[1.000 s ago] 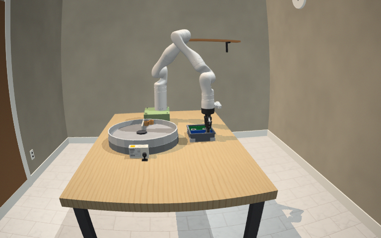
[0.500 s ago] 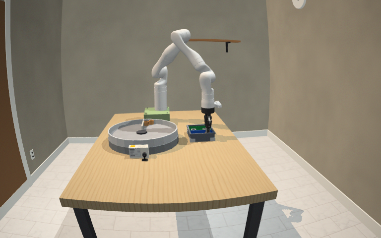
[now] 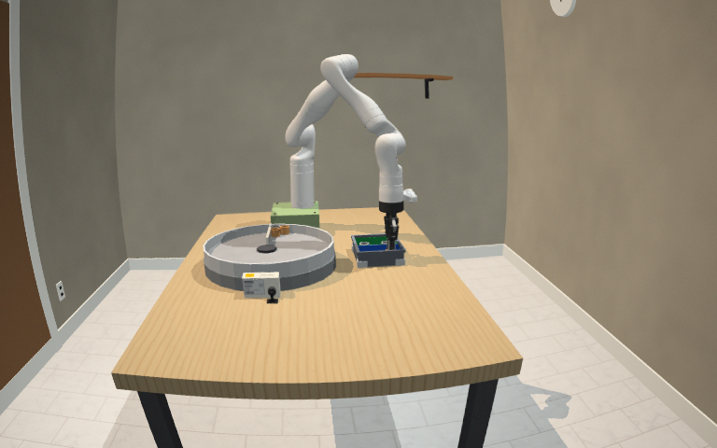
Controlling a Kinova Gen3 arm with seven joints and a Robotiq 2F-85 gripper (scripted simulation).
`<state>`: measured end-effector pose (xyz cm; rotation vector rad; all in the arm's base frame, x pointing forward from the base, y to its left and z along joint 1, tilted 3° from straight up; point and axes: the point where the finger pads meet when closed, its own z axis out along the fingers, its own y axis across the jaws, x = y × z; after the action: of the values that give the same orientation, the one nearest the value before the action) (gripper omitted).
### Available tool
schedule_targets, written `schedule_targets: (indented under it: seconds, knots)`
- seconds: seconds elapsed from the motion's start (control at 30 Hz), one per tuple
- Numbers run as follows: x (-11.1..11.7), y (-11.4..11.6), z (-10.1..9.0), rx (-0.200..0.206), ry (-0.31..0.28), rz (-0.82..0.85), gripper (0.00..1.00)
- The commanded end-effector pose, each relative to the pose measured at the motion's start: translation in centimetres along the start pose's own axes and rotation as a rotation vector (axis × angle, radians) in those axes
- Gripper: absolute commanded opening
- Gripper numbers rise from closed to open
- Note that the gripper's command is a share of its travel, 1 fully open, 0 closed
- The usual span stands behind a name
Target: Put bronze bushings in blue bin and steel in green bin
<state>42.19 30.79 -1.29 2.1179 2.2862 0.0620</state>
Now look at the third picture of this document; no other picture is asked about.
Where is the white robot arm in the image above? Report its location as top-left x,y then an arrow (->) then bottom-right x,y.
286,54 -> 417,209

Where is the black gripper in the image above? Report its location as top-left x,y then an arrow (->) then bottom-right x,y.
379,201 -> 403,250

